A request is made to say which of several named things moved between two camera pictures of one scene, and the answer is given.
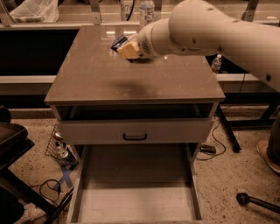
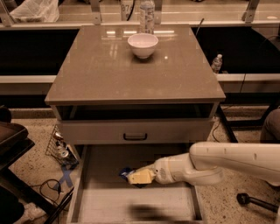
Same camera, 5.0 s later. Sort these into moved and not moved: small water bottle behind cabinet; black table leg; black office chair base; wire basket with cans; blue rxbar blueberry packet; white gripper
Moved: blue rxbar blueberry packet; white gripper
Not moved: black office chair base; wire basket with cans; black table leg; small water bottle behind cabinet
